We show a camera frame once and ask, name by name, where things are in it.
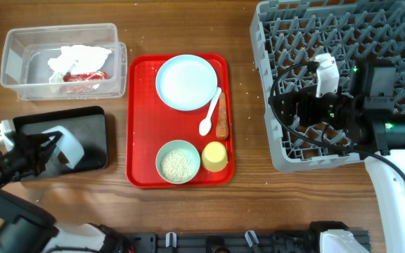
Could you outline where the yellow cup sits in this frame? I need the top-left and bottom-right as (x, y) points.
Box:
(202, 141), (228, 172)

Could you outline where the red snack wrapper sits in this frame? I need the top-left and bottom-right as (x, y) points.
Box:
(63, 70), (108, 82)

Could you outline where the light blue plate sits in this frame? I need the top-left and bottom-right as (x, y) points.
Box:
(155, 54), (221, 111)

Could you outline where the green bowl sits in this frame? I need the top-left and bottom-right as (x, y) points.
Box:
(155, 140), (200, 184)

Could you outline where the white rice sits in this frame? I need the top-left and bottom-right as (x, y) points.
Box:
(160, 149), (193, 183)

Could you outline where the light blue bowl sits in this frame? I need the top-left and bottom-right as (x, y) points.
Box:
(42, 126), (84, 169)

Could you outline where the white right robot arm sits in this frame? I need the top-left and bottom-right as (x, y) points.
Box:
(269, 58), (405, 252)

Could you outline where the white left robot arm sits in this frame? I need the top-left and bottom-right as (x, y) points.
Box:
(0, 126), (134, 252)

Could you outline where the black waste tray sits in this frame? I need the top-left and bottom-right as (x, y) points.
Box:
(13, 106), (108, 181)

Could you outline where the grey dishwasher rack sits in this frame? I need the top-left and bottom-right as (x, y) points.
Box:
(250, 1), (405, 172)

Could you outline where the clear plastic waste bin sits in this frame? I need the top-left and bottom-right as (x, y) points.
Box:
(0, 23), (128, 100)

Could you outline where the orange carrot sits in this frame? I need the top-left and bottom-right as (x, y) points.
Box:
(216, 92), (229, 140)

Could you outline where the white plastic spoon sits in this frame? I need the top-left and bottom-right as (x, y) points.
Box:
(198, 87), (221, 136)

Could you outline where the red serving tray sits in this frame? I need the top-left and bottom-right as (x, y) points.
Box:
(125, 53), (235, 189)

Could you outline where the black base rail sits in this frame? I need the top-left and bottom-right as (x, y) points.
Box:
(121, 230), (372, 253)

